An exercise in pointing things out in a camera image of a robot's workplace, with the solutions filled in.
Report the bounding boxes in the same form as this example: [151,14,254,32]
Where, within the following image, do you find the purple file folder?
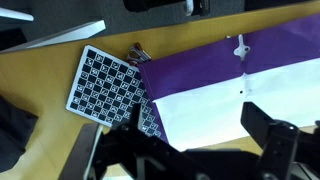
[137,13,320,153]

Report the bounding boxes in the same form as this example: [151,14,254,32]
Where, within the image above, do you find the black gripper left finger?
[59,103,201,180]

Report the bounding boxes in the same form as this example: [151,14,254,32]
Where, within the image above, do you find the long white metal bar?
[0,19,107,54]

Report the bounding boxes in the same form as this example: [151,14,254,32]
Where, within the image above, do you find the small metal binder clip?
[128,42,153,65]

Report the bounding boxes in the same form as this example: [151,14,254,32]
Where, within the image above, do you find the black fabric chair seat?
[0,96,39,174]

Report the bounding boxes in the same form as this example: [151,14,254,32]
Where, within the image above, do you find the white plastic file fastener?
[233,34,252,62]

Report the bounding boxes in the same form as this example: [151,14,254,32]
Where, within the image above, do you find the short white metal bar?
[0,7,35,22]

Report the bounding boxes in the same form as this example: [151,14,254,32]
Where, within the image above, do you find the white paper sheet in folder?
[153,58,320,153]

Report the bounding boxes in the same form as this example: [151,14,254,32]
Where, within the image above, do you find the black equipment base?
[123,0,188,13]

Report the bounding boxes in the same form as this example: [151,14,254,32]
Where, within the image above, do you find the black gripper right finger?
[241,101,320,180]

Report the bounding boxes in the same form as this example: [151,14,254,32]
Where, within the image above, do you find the black white calibration checkerboard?
[65,44,168,139]

